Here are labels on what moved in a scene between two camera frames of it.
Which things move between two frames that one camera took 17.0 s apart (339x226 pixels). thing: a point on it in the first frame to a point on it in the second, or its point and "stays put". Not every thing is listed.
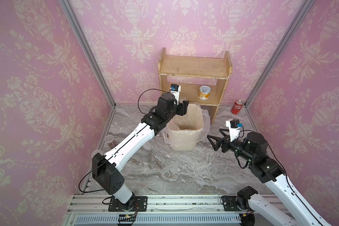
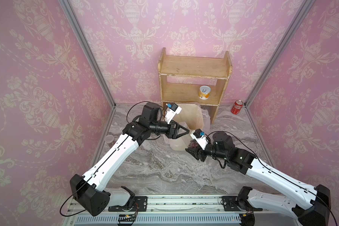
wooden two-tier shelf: [195, 67] stays put
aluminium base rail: [163, 210] stays put
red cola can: [237, 107] stays put
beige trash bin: [182, 130] stays put
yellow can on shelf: [204, 92] stays put
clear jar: [96, 151] to [193, 143]
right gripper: [227, 142] to [197, 154]
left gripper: [182, 107] to [173, 133]
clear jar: [108, 139] stays put
